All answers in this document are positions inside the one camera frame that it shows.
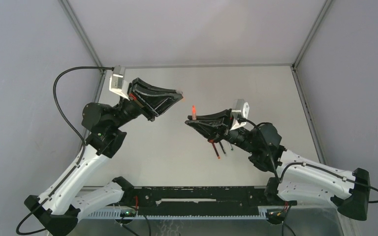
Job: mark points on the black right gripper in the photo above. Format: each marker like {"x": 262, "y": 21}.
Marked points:
{"x": 215, "y": 126}

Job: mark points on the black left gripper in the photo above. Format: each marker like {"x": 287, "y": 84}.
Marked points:
{"x": 151, "y": 101}

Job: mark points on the red pen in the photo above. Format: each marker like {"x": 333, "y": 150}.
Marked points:
{"x": 215, "y": 150}

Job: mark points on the black pen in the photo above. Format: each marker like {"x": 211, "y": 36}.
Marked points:
{"x": 222, "y": 148}

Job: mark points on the white green-tipped pen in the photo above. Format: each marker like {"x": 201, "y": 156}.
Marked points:
{"x": 231, "y": 146}

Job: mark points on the orange pen with cap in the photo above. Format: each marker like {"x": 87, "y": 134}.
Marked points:
{"x": 193, "y": 113}

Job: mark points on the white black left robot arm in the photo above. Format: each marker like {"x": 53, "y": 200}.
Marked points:
{"x": 60, "y": 208}

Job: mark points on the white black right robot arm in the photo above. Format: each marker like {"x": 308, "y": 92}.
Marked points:
{"x": 296, "y": 179}

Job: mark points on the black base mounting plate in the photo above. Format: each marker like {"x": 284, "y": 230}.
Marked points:
{"x": 215, "y": 200}

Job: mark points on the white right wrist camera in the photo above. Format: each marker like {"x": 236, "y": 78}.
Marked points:
{"x": 239, "y": 111}

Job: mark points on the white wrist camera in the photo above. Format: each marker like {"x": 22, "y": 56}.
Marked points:
{"x": 117, "y": 83}
{"x": 239, "y": 111}

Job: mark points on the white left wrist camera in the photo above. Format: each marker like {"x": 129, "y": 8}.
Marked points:
{"x": 117, "y": 83}

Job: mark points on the aluminium frame rail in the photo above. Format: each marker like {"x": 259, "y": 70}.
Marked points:
{"x": 308, "y": 115}

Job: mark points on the white slotted cable duct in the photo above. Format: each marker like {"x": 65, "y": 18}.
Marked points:
{"x": 118, "y": 213}

